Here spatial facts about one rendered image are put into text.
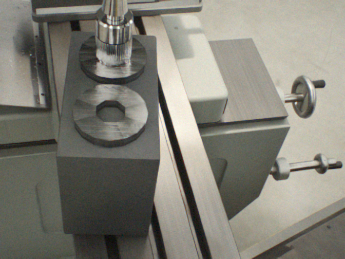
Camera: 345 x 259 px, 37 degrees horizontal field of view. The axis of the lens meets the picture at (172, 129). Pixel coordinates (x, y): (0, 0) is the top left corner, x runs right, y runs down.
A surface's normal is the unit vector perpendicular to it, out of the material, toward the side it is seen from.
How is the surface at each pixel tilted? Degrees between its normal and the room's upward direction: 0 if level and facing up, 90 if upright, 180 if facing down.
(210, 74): 0
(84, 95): 0
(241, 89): 0
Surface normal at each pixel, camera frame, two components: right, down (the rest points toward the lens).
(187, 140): 0.11, -0.63
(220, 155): 0.22, 0.77
